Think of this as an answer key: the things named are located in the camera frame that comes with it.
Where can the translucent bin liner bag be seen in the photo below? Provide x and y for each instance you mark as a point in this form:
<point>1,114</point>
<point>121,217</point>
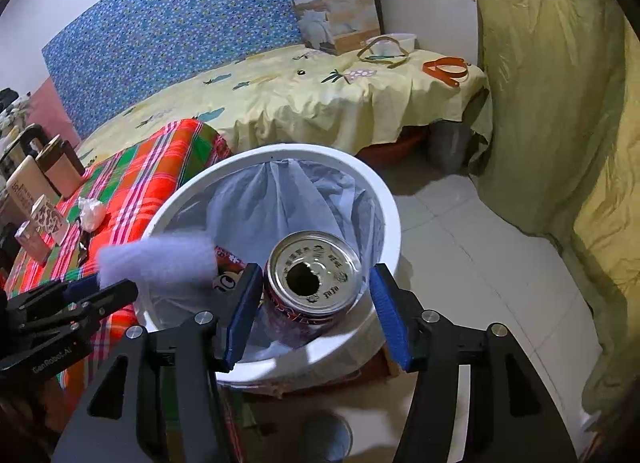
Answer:
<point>249,212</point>

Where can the white tissue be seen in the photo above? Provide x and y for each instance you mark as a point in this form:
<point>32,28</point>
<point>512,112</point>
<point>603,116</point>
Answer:
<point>92,212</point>

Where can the olive green curtain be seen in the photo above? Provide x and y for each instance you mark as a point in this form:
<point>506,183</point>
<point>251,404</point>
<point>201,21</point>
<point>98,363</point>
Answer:
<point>564,159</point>

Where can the white cabinet by bed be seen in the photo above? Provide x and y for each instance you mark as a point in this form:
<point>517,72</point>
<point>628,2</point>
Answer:
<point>447,27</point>

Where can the red cartoon drink can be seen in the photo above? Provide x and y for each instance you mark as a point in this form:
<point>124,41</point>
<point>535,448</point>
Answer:
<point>311,281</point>

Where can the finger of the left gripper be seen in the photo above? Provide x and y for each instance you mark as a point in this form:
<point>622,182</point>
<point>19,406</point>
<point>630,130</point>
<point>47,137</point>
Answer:
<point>98,306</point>
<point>55,294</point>

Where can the white patterned cloth bundle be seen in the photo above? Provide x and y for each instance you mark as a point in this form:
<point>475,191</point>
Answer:
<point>14,118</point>

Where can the silver snack wrapper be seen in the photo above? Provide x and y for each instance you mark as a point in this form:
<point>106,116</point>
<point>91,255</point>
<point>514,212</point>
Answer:
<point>83,248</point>

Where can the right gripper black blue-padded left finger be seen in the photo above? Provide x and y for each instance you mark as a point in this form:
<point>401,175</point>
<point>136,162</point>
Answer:
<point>120,417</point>

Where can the blue patterned headboard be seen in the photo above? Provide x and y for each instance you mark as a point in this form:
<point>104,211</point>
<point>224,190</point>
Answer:
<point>119,52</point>

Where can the patterned paper cup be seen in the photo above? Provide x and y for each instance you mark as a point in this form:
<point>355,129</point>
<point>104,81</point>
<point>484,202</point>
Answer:
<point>48,218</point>

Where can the beige electric kettle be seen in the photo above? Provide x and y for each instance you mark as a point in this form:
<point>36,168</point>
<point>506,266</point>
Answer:
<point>24,184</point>

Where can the white round trash bin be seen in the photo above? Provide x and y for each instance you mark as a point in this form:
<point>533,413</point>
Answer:
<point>358,337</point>

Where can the red green plaid tablecloth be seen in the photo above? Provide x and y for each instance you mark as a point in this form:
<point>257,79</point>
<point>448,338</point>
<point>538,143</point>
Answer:
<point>133,184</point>

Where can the steel kettle black handle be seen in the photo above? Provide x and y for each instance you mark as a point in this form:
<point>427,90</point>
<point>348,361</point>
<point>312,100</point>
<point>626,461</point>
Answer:
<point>27,143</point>

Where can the pink brown lidded mug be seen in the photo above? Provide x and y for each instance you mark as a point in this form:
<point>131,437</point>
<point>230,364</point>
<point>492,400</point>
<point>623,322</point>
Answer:
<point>59,163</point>

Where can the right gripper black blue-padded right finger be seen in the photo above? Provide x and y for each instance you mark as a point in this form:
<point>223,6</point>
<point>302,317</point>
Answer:
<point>512,417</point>

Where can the yellow printed bed sheet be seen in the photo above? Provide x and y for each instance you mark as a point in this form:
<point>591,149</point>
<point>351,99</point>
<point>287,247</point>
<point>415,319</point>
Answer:
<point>298,94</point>

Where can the white bowl on bed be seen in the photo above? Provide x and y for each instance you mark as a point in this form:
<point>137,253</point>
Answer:
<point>392,45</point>

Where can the small clear cup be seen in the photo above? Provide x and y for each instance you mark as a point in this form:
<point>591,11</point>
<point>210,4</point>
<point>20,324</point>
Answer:
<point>29,238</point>

